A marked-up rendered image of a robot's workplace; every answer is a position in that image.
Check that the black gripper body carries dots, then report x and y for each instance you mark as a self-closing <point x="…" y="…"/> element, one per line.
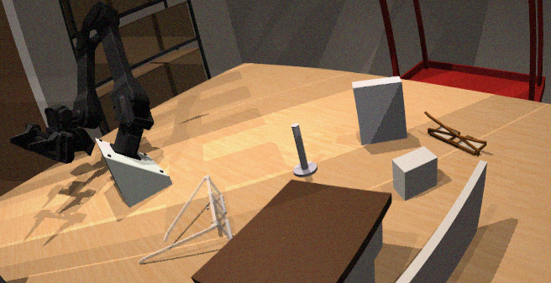
<point x="68" y="141"/>

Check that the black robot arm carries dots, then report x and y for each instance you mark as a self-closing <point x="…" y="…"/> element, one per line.
<point x="130" y="101"/>

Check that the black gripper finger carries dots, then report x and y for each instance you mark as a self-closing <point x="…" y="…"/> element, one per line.
<point x="50" y="147"/>
<point x="24" y="139"/>

